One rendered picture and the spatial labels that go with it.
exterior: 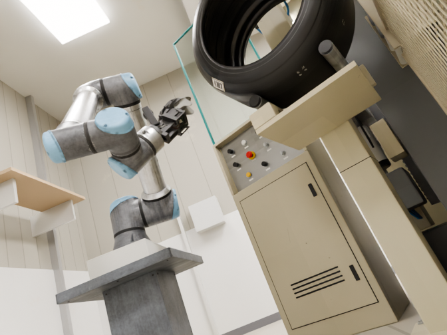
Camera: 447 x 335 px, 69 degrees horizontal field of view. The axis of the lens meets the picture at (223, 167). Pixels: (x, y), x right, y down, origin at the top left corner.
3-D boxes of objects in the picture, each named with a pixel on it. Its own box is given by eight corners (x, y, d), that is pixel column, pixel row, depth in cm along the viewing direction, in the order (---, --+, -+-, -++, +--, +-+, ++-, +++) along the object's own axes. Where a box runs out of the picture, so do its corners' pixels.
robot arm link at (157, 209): (149, 217, 174) (100, 76, 143) (180, 207, 177) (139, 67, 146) (150, 232, 161) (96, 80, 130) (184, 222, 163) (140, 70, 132)
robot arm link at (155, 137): (139, 150, 108) (130, 129, 101) (149, 141, 111) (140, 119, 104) (159, 159, 104) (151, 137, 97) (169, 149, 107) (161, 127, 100)
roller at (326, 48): (346, 81, 129) (358, 74, 127) (352, 90, 128) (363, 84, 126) (315, 45, 102) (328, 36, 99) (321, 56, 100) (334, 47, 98)
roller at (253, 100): (300, 116, 140) (300, 127, 139) (290, 118, 142) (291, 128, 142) (259, 92, 112) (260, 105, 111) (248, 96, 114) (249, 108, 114)
